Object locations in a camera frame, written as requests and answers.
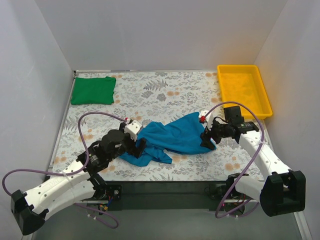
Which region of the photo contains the blue t shirt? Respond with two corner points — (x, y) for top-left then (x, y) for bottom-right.
(119, 112), (212, 167)

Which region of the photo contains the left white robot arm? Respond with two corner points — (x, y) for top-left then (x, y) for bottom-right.
(11, 120), (146, 236)

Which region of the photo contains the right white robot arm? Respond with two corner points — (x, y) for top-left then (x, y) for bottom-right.
(198, 104), (306, 217)

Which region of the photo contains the floral table mat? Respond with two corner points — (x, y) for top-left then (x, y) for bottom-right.
(50, 71), (251, 181)

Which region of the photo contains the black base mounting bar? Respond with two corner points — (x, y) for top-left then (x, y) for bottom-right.
(106, 180), (227, 211)

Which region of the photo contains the yellow plastic bin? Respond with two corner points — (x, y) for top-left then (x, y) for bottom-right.
(217, 64), (273, 120)

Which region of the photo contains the folded green t shirt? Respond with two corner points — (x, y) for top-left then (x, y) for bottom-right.
(70, 76), (116, 105)

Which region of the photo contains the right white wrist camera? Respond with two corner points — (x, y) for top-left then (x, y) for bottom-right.
(198, 110), (214, 130)

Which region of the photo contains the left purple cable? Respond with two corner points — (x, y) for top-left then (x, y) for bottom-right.
(1, 111), (131, 229)

